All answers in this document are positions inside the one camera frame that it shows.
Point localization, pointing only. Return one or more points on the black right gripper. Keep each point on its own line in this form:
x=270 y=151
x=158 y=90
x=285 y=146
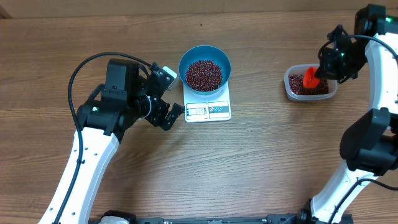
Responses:
x=330 y=71

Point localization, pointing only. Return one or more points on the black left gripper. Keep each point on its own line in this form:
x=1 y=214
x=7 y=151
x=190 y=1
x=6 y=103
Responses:
x=161 y=107

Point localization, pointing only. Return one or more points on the blue plastic bowl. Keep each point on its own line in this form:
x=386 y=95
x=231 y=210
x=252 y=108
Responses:
x=205 y=52

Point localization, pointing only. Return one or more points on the orange measuring scoop blue handle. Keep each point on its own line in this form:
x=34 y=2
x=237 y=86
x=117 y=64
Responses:
x=309 y=79

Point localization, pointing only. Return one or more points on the red adzuki beans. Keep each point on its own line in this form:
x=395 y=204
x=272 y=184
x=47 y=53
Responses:
x=204 y=76

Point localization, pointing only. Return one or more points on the white digital kitchen scale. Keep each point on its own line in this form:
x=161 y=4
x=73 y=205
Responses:
x=207 y=108

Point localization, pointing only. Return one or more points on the clear plastic bean container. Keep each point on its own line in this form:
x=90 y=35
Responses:
x=296 y=91

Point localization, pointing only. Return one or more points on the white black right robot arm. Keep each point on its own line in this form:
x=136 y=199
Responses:
x=368 y=148

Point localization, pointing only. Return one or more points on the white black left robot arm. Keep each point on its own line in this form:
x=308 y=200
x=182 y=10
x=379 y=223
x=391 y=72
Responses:
x=130 y=92

